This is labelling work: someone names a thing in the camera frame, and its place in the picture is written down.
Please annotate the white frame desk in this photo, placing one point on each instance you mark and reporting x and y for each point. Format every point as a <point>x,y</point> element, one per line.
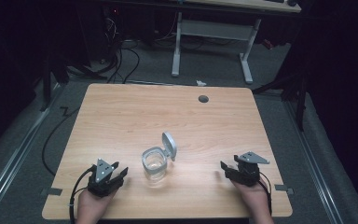
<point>213,29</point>

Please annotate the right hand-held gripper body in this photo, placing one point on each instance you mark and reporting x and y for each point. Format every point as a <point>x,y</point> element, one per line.
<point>248,172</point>

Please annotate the black stand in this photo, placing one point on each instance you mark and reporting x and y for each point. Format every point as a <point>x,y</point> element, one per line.
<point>300,105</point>
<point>46,90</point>

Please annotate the white scrap on floor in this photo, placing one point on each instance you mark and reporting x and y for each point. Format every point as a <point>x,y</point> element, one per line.
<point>201,83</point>

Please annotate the grey tape strip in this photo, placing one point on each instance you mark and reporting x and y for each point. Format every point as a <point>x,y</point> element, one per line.
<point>52,191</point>
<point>283,188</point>

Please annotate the person's left hand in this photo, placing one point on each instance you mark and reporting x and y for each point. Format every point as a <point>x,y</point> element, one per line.
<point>91,203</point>

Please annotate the clear jar with grey lid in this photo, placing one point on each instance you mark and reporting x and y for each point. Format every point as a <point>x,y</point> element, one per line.
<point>155,161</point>

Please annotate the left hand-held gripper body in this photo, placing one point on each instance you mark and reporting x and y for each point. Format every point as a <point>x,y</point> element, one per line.
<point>101,182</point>

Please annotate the metal floor rail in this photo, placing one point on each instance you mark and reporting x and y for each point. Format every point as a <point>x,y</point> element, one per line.
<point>15,152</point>
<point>312,158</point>

